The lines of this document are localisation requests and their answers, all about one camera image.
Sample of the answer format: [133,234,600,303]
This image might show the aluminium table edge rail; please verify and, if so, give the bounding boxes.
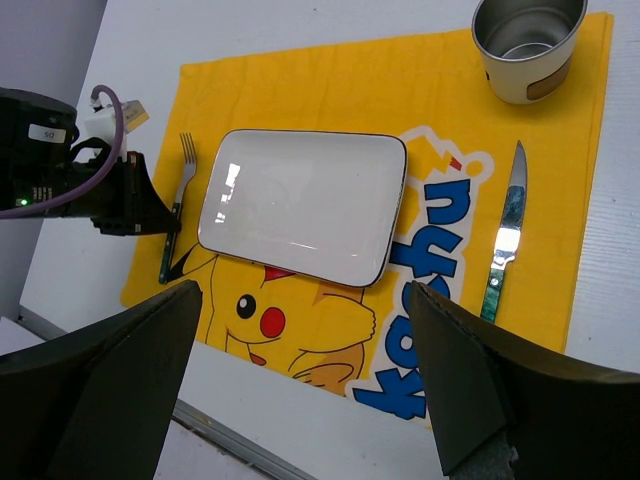
[14,304,326,480]

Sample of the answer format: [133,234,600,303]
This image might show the cream metal cup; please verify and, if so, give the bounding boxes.
[471,0,588,105]

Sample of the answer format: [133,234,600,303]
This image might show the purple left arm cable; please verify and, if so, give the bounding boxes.
[0,84,126,221]

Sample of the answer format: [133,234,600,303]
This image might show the green-handled fork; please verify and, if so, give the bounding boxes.
[158,133,197,285]

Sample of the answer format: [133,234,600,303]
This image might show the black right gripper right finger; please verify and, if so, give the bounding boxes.
[409,282,639,479]

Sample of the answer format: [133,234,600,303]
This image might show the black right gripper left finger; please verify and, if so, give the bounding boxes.
[1,280,202,479]

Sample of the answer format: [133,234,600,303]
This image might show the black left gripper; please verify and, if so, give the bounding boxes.
[1,88,181,235]

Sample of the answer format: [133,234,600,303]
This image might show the white rectangular plate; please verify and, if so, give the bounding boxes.
[198,129,408,288]

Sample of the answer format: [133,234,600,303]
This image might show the yellow Pikachu placemat cloth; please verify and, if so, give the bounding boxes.
[153,13,614,423]

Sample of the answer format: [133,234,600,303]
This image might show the green-handled table knife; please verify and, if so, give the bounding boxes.
[481,140,528,324]

